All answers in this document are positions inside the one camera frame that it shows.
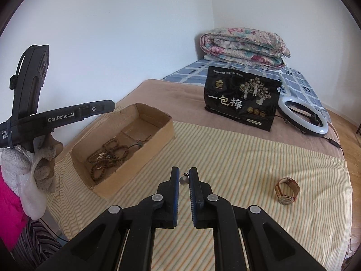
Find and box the person's left hand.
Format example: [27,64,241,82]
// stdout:
[0,134,64,194]

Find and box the black ring light cable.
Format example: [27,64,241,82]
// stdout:
[324,135,345,156]

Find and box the brown strap wristwatch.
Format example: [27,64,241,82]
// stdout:
[275,177,300,205]

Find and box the striped black white clothing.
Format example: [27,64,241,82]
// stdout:
[11,220,67,271]

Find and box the white ring light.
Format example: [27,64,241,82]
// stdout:
[277,96,329,138]

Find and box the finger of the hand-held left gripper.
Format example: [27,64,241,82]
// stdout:
[76,100,116,119]

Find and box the cardboard box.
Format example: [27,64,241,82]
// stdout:
[69,102,175,201]

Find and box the folded floral quilt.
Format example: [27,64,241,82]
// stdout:
[200,27,291,70]

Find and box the striped yellow cloth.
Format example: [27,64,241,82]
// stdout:
[46,106,353,271]

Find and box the brown wooden bead necklace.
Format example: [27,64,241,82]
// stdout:
[87,137,136,182]

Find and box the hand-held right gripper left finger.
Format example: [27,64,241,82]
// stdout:
[37,166,181,271]

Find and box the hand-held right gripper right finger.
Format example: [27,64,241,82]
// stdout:
[188,167,325,271]

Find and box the black snack bag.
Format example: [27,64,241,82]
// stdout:
[204,65,282,132]

